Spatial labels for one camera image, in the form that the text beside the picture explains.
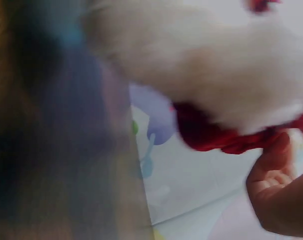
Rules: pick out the person's right hand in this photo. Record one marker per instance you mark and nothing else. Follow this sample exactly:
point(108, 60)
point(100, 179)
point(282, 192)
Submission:
point(286, 207)

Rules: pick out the person's right fingers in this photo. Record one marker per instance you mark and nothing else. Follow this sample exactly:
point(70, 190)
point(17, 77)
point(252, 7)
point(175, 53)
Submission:
point(274, 160)

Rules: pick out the red and white fluffy item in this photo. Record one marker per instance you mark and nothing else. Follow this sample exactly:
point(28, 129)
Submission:
point(204, 62)

